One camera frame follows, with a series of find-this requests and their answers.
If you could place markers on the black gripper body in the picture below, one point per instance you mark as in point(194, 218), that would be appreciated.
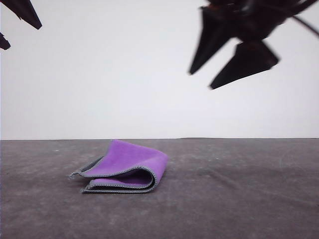
point(251, 20)

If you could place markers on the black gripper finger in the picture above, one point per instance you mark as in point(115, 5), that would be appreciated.
point(211, 42)
point(3, 42)
point(249, 64)
point(23, 12)

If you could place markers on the purple towel with grey hem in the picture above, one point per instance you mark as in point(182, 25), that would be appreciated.
point(132, 159)

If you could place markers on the grey table cloth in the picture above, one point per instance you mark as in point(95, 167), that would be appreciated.
point(49, 216)

